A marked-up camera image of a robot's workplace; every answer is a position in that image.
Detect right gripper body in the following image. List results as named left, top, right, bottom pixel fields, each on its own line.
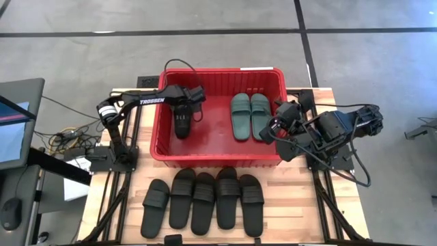
left=271, top=115, right=307, bottom=137

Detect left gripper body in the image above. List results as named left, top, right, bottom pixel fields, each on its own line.
left=171, top=97, right=203, bottom=115

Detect black slide sandal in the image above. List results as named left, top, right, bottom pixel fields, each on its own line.
left=190, top=172, right=216, bottom=236
left=238, top=174, right=266, bottom=238
left=215, top=166, right=242, bottom=230
left=140, top=178, right=171, bottom=239
left=169, top=167, right=197, bottom=230
left=173, top=101, right=193, bottom=140

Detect green slide sandal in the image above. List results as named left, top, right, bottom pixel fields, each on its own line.
left=230, top=92, right=253, bottom=141
left=251, top=92, right=274, bottom=141

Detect red plastic bin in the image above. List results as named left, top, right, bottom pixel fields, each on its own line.
left=150, top=67, right=297, bottom=169

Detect black floor grille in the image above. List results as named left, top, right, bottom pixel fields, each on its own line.
left=137, top=75, right=161, bottom=89

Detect small black block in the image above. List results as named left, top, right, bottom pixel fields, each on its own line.
left=163, top=234, right=184, bottom=246

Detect white box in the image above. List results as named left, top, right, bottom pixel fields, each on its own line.
left=63, top=155, right=91, bottom=202

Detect grey stand foot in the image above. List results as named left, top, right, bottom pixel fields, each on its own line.
left=404, top=118, right=437, bottom=141

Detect grey computer monitor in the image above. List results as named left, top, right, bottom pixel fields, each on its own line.
left=0, top=77, right=46, bottom=171

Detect dark grey desk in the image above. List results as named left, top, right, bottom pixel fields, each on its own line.
left=0, top=146, right=92, bottom=246

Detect black computer mouse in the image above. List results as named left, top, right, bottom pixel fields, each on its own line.
left=1, top=197, right=23, bottom=232

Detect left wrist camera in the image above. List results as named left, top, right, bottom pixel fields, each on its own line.
left=186, top=85, right=208, bottom=103

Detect black aluminium table frame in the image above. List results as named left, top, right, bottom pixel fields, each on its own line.
left=286, top=87, right=368, bottom=243
left=80, top=88, right=161, bottom=244

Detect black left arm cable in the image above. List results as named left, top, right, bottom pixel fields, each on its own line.
left=163, top=58, right=206, bottom=123

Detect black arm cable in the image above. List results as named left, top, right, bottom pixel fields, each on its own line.
left=163, top=58, right=206, bottom=123
left=269, top=102, right=382, bottom=188

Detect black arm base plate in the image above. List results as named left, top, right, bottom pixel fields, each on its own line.
left=89, top=146, right=140, bottom=173
left=306, top=145, right=355, bottom=172

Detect tangled black floor cables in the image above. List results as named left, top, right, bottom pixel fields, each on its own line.
left=33, top=95, right=107, bottom=159

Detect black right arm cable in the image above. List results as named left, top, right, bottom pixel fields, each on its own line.
left=269, top=102, right=382, bottom=188

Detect yellow cable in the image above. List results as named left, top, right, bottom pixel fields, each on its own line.
left=48, top=127, right=80, bottom=155

